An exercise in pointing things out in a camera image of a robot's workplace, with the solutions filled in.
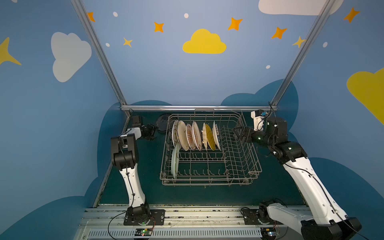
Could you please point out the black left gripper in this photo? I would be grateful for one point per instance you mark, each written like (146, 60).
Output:
(150, 130)

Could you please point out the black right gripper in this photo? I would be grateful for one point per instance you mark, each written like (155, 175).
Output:
(245, 134)

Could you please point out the dark black plate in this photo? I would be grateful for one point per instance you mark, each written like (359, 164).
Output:
(162, 123)

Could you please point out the white plate green text rim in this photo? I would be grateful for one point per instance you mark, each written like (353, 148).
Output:
(216, 135)

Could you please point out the yellow woven plate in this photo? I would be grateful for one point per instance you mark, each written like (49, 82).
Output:
(210, 137)

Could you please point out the white plate black emblem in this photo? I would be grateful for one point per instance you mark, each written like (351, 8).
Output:
(175, 138)

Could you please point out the orange woven plate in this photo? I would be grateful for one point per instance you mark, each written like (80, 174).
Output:
(204, 134)

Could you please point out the cream plate floral rim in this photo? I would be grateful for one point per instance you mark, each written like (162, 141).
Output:
(182, 135)

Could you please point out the pale green floral plate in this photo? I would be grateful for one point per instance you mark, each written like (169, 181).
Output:
(175, 159)

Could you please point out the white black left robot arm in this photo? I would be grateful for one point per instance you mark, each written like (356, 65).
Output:
(125, 156)

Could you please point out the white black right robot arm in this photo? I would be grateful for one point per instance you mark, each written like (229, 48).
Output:
(327, 220)

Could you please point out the left green circuit board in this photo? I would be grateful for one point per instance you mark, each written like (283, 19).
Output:
(143, 232)

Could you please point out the green circuit board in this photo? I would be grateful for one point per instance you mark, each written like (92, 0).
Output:
(268, 234)
(143, 232)

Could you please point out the right green circuit board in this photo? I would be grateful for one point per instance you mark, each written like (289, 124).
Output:
(268, 234)

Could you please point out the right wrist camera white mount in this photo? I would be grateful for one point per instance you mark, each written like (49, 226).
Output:
(259, 117)

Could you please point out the horizontal aluminium frame bar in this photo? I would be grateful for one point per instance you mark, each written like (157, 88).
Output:
(171, 108)

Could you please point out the grey wire dish rack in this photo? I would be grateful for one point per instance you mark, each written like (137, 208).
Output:
(236, 163)

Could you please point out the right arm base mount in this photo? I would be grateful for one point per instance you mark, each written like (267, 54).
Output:
(255, 216)

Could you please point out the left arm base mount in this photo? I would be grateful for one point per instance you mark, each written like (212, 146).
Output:
(156, 217)

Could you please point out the aluminium rail base frame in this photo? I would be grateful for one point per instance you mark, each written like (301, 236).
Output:
(181, 223)

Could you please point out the right diagonal aluminium post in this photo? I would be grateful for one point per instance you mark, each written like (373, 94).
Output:
(311, 38)

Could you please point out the diagonal aluminium post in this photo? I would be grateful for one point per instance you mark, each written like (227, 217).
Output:
(311, 38)
(87, 24)

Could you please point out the left diagonal aluminium post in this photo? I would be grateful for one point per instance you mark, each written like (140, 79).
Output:
(87, 24)

